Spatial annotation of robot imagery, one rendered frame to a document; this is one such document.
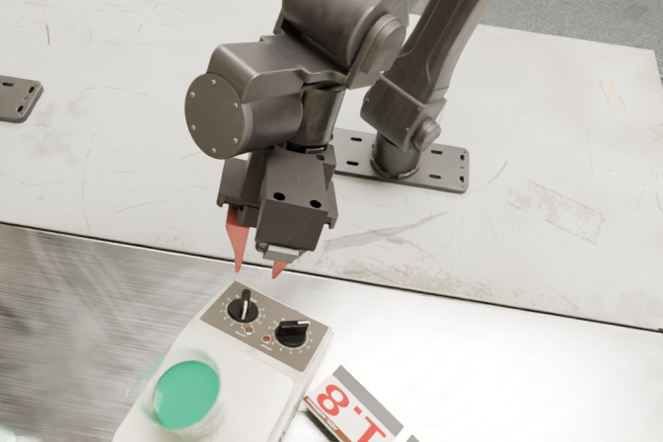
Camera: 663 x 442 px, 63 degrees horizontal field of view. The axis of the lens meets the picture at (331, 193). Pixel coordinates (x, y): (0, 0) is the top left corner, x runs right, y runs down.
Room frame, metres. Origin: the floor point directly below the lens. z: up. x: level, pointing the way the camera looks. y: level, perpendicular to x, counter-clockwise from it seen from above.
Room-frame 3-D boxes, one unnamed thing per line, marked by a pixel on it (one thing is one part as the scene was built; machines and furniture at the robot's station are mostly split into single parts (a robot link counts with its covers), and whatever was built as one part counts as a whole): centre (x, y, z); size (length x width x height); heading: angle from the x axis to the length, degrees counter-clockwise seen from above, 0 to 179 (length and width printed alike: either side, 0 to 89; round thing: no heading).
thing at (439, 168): (0.42, -0.08, 0.94); 0.20 x 0.07 x 0.08; 87
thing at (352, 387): (0.09, -0.05, 0.92); 0.09 x 0.06 x 0.04; 52
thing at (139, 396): (0.08, 0.10, 1.03); 0.07 x 0.06 x 0.08; 110
